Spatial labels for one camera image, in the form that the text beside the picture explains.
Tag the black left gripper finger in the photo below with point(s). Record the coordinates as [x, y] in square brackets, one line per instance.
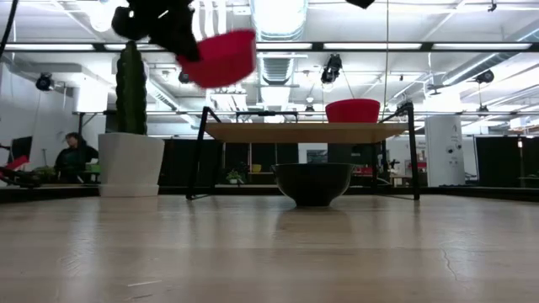
[189, 48]

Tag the red mini bowl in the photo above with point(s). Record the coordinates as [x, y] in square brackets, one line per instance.
[223, 63]
[353, 111]

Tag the black bowl orange patterned inside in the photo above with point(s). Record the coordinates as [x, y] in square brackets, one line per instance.
[313, 183]

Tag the black ceiling spotlight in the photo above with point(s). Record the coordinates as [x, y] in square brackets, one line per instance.
[332, 67]
[485, 76]
[183, 78]
[44, 82]

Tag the white LED light bar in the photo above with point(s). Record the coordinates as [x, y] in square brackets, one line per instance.
[286, 46]
[482, 46]
[111, 46]
[50, 46]
[372, 46]

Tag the tall green cactus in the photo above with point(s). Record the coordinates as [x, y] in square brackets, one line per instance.
[131, 88]

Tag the white plant pot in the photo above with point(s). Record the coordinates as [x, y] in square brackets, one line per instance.
[130, 164]

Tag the small green potted plant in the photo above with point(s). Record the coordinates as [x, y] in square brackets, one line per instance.
[233, 177]

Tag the small yellow container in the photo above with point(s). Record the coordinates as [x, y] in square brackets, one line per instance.
[256, 168]

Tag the wooden shelf table black legs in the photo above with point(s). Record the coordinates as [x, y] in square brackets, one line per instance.
[303, 132]

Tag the person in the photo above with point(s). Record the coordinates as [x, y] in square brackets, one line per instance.
[76, 162]

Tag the white pillar cabinet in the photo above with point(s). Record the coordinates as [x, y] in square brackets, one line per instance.
[444, 151]

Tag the red and black device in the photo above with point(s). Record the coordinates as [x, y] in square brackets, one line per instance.
[17, 170]

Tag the black partition panel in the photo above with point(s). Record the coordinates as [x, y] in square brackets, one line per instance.
[501, 162]

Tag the black aluminium frame beam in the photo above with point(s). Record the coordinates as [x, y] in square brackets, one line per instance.
[318, 46]

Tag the silver ventilation duct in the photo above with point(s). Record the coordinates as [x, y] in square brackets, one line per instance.
[273, 17]

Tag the black table border rail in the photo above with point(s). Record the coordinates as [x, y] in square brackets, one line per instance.
[463, 192]

